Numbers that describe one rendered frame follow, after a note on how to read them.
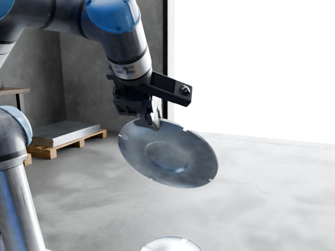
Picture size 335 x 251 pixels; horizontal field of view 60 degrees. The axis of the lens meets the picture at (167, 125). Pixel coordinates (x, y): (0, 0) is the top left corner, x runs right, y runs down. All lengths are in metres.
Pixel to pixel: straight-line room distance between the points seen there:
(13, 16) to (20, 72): 4.62
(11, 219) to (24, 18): 0.50
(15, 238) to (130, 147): 0.36
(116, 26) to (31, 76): 4.77
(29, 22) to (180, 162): 0.52
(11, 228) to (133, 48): 0.53
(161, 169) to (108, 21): 0.52
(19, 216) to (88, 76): 4.63
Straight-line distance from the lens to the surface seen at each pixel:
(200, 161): 0.77
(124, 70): 0.52
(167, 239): 1.54
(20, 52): 5.10
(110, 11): 0.45
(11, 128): 0.78
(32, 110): 5.24
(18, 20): 0.47
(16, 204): 0.81
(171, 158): 0.81
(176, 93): 0.59
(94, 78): 5.25
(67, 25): 0.53
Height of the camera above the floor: 1.19
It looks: 12 degrees down
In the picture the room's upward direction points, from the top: straight up
